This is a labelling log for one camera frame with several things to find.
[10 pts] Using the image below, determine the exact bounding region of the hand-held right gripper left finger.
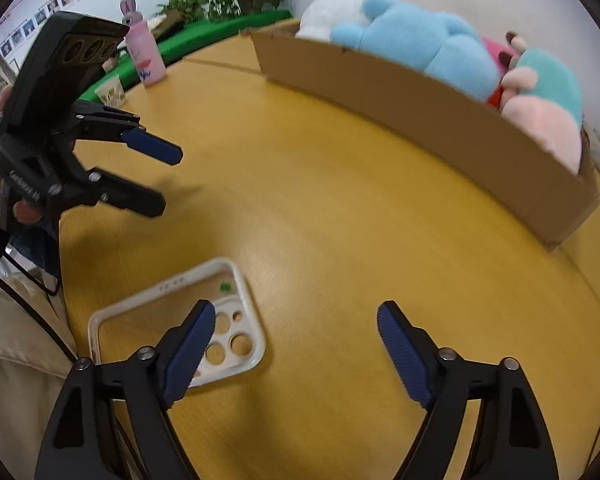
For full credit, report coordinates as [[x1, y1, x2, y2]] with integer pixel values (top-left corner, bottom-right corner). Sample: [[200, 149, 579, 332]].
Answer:
[[34, 299, 217, 480]]

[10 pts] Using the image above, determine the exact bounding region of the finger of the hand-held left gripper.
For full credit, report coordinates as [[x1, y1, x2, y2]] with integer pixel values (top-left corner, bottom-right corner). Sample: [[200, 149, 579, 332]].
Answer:
[[50, 167, 167, 218], [62, 100, 183, 165]]

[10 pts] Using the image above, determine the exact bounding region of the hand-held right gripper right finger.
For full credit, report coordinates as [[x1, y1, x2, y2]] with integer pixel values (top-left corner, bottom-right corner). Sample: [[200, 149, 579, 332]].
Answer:
[[376, 300, 561, 480]]

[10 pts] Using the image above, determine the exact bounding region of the white plush toy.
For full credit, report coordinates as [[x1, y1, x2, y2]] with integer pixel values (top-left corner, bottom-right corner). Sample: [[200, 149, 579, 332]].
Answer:
[[295, 0, 376, 43]]

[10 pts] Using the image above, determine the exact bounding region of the cardboard box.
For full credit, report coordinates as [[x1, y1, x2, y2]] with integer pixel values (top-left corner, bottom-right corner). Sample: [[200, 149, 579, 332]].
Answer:
[[250, 20, 600, 252]]

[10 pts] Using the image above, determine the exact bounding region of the pink pig plush teal hat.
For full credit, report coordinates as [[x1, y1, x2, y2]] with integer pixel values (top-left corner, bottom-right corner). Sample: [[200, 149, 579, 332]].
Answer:
[[500, 49, 586, 176]]

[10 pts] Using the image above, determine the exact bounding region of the light blue plush toy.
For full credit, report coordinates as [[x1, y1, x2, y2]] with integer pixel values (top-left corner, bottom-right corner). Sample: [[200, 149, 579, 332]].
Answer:
[[329, 0, 506, 108]]

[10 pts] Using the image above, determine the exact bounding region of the pink plush bear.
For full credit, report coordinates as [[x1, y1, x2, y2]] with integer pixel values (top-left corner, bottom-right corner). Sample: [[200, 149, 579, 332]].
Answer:
[[481, 32, 528, 78]]

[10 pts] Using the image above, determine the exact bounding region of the person's left hand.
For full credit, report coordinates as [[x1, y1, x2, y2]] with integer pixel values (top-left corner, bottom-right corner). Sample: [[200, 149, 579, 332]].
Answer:
[[0, 82, 45, 225]]

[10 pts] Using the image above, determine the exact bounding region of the paper cup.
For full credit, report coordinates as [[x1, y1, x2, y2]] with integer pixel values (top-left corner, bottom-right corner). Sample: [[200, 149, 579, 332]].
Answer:
[[95, 76, 127, 108]]

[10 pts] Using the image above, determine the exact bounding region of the white phone case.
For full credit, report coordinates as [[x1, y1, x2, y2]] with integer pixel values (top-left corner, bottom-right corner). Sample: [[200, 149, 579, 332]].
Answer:
[[87, 257, 267, 390]]

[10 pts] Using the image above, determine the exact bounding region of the pink rabbit bottle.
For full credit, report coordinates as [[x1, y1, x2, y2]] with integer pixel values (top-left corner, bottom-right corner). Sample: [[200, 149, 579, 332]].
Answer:
[[119, 0, 167, 87]]

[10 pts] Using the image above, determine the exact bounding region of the green table cover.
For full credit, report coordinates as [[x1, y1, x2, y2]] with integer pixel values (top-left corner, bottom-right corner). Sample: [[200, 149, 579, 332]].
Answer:
[[77, 9, 293, 103]]

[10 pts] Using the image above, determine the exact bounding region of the brown box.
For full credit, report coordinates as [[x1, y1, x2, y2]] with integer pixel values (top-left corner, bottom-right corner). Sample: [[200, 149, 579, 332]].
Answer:
[[155, 14, 187, 37]]

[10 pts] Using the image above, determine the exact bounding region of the small potted plant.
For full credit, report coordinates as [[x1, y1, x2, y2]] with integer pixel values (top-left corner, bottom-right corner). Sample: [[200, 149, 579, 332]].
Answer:
[[156, 0, 210, 25]]

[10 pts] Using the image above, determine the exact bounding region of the person's beige jacket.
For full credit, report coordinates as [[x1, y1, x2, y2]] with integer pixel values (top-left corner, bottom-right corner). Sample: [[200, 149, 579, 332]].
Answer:
[[0, 247, 131, 480]]

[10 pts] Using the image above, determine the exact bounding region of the black cord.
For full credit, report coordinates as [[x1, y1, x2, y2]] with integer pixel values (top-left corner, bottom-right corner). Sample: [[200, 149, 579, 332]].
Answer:
[[0, 250, 62, 361]]

